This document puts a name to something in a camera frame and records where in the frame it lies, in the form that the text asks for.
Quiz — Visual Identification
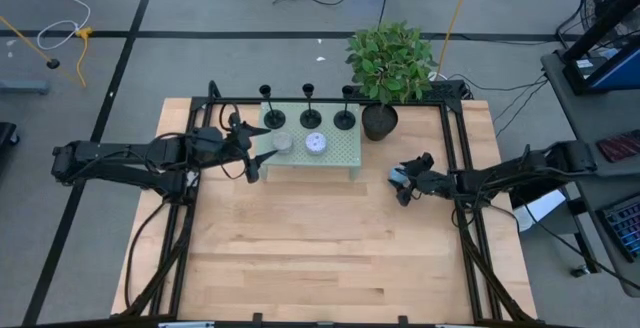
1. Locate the blue flat box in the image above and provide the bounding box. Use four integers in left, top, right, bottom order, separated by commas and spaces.
562, 42, 640, 95

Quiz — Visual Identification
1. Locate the blue pattern candle tin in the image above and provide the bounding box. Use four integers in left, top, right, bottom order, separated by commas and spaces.
388, 166, 409, 188

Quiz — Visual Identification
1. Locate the white box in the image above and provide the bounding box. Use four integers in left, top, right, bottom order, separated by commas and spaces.
509, 189, 569, 233

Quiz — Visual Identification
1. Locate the grey stand foot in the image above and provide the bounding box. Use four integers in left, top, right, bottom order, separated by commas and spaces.
0, 80, 51, 95

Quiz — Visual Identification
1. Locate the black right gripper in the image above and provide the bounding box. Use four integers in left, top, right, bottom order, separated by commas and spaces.
395, 153, 459, 208

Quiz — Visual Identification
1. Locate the yellow cord black end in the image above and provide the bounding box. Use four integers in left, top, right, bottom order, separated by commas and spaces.
0, 15, 87, 88

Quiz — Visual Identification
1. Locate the white floor cable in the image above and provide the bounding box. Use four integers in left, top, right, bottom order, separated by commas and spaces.
37, 0, 93, 52

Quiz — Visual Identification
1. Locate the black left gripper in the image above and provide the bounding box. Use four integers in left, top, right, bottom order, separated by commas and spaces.
192, 121, 279, 184

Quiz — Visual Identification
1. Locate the black candlestick holder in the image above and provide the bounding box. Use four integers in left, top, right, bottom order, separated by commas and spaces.
258, 84, 287, 130
333, 85, 357, 131
299, 83, 323, 130

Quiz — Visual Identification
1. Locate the yellow cable with plug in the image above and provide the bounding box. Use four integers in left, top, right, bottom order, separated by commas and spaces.
74, 26, 95, 89

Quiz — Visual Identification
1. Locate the potted green leafy tree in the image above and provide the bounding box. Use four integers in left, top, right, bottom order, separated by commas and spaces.
344, 20, 439, 143

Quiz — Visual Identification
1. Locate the backlit keyboard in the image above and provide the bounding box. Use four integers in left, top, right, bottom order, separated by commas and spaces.
597, 192, 640, 264

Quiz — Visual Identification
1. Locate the dark red flat item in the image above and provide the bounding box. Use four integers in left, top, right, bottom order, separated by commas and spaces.
596, 128, 640, 164

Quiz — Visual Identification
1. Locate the black slanted post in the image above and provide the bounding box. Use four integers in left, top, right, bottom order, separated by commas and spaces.
562, 0, 640, 64

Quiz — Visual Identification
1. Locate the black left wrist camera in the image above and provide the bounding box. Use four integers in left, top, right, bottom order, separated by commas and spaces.
191, 126, 224, 145

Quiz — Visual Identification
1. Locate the purple leaf pattern candle tin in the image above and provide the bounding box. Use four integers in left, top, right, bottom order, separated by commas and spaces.
304, 131, 329, 157

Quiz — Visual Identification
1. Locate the black aluminium table frame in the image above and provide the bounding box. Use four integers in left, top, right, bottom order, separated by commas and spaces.
112, 80, 539, 328

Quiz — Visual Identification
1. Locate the yellow hanging cable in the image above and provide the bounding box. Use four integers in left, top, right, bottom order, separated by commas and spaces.
433, 0, 476, 80

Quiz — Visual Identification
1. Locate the grey floral candle tin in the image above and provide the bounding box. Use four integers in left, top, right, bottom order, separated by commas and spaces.
272, 131, 295, 155

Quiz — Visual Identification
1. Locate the pale green perforated shelf table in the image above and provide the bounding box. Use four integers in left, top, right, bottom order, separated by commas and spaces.
257, 100, 363, 182

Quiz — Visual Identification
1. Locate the grey side desk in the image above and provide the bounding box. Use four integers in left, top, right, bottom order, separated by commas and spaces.
541, 37, 640, 299

